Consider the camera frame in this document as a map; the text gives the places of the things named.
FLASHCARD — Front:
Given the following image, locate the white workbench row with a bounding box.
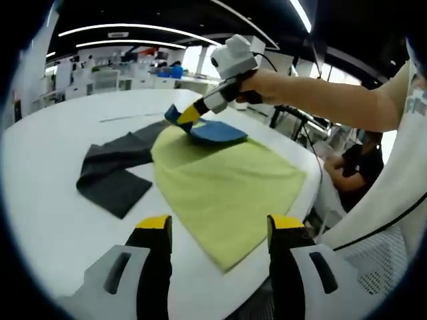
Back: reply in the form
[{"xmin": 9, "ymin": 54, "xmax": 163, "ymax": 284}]
[{"xmin": 119, "ymin": 71, "xmax": 214, "ymax": 97}]

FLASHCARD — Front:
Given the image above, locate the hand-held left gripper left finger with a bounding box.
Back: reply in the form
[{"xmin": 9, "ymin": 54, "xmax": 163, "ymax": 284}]
[{"xmin": 56, "ymin": 215, "xmax": 173, "ymax": 320}]

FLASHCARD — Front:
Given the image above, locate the white plastic chair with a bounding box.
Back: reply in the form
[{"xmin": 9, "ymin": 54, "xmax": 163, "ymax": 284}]
[{"xmin": 315, "ymin": 179, "xmax": 344, "ymax": 234}]

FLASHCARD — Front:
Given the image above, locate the person's cream shirt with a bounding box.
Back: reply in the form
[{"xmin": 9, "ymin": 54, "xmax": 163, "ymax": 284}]
[{"xmin": 380, "ymin": 61, "xmax": 427, "ymax": 134}]

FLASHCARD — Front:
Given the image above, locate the long curved ceiling light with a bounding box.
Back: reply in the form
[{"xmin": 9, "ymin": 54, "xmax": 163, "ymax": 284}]
[{"xmin": 58, "ymin": 23, "xmax": 224, "ymax": 47}]

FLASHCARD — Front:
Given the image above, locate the yellow-green garment with dark sleeves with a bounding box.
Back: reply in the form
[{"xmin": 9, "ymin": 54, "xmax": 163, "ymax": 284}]
[{"xmin": 75, "ymin": 103, "xmax": 308, "ymax": 273}]

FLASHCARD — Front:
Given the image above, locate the black cable on vest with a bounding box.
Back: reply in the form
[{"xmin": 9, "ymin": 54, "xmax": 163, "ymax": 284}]
[{"xmin": 333, "ymin": 199, "xmax": 427, "ymax": 253}]

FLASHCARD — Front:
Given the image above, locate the black metal stand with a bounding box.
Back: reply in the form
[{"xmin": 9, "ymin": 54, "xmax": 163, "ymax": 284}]
[{"xmin": 270, "ymin": 103, "xmax": 338, "ymax": 141}]

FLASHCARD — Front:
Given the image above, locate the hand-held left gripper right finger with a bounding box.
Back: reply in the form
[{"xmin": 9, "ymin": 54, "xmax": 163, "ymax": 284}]
[{"xmin": 266, "ymin": 213, "xmax": 368, "ymax": 320}]

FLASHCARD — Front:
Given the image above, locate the straight ceiling light strip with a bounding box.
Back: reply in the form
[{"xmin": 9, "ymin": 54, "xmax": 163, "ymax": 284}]
[{"xmin": 288, "ymin": 0, "xmax": 314, "ymax": 34}]

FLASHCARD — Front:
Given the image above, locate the shorter curved ceiling light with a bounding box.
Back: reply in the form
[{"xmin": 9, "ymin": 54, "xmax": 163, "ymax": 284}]
[{"xmin": 75, "ymin": 39, "xmax": 187, "ymax": 50}]

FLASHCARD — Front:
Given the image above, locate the person's right hand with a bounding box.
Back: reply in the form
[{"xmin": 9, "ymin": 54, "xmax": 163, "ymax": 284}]
[{"xmin": 237, "ymin": 69, "xmax": 285, "ymax": 107}]

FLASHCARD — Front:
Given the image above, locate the white slatted chair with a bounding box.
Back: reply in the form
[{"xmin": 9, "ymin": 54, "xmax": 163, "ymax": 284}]
[{"xmin": 91, "ymin": 68, "xmax": 121, "ymax": 91}]

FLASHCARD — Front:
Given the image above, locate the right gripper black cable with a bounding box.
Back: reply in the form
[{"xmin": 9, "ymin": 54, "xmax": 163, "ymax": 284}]
[{"xmin": 252, "ymin": 51, "xmax": 278, "ymax": 73}]

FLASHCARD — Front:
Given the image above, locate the thin white template strip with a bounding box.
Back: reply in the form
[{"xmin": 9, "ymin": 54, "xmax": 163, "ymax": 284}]
[{"xmin": 99, "ymin": 112, "xmax": 164, "ymax": 123}]

